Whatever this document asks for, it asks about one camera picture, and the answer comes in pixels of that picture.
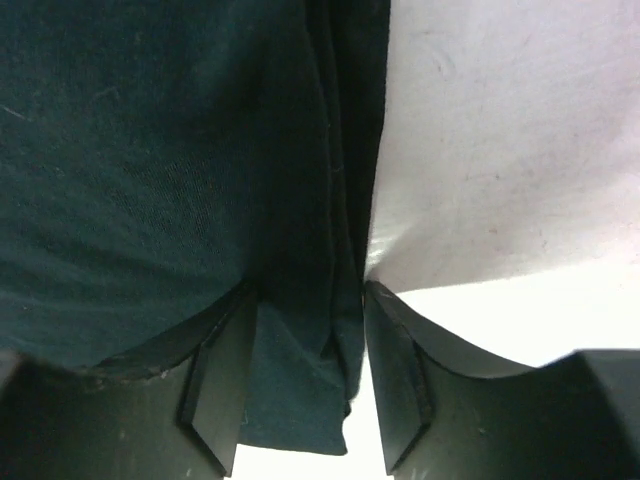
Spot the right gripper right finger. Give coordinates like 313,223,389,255
364,281,531,475

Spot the black t-shirt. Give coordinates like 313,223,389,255
1,1,390,455

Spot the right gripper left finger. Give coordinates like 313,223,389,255
94,279,259,476

